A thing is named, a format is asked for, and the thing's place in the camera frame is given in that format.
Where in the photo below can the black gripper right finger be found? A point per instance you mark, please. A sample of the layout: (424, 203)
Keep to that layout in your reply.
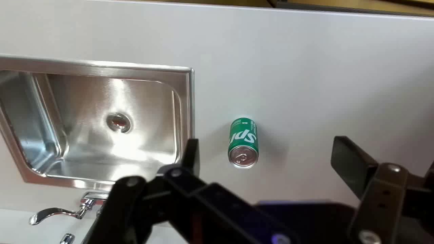
(396, 207)

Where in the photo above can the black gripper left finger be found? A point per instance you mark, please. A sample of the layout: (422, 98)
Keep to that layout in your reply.
(135, 205)

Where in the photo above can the green soda can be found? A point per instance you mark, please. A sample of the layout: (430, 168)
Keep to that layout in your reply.
(243, 150)

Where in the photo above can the stainless steel sink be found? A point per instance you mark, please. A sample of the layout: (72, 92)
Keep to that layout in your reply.
(88, 124)

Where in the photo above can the chrome faucet with black handles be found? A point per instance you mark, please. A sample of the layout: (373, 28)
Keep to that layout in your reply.
(87, 203)

